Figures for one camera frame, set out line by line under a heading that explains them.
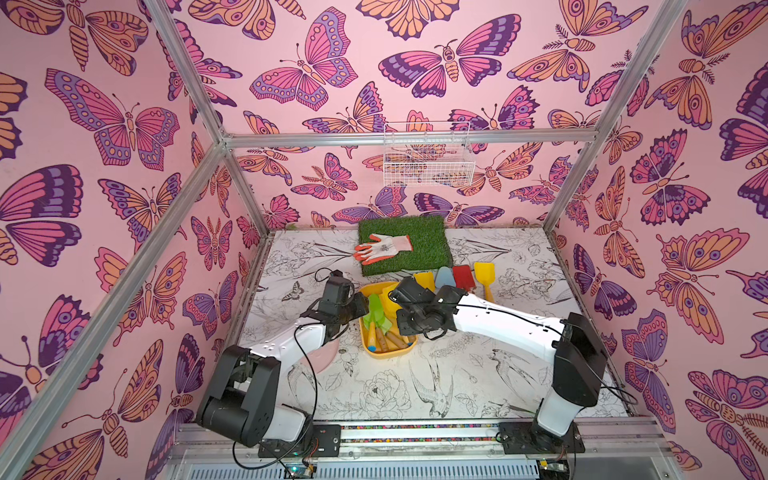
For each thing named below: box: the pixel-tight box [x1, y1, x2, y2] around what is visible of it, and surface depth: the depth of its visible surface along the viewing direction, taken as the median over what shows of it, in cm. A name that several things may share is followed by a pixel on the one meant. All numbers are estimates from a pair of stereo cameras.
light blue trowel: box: [436, 266, 456, 289], surface depth 108 cm
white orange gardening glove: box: [353, 234, 414, 266], surface depth 112 cm
